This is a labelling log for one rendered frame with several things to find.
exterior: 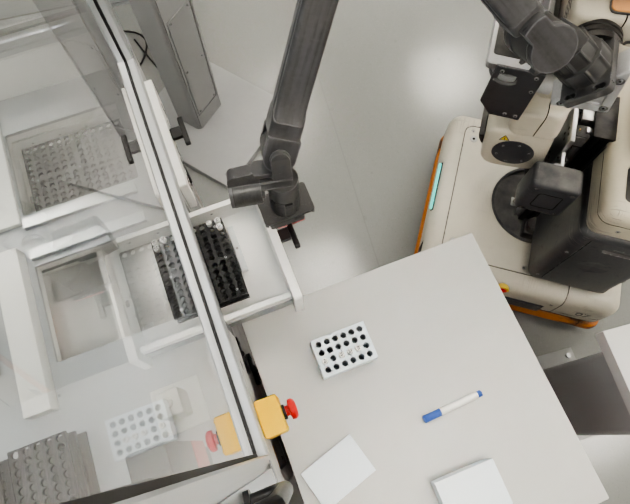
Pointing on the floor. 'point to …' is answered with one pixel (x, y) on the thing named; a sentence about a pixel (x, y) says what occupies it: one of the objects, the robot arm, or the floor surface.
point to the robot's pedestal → (606, 384)
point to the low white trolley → (423, 384)
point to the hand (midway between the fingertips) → (287, 221)
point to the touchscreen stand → (201, 91)
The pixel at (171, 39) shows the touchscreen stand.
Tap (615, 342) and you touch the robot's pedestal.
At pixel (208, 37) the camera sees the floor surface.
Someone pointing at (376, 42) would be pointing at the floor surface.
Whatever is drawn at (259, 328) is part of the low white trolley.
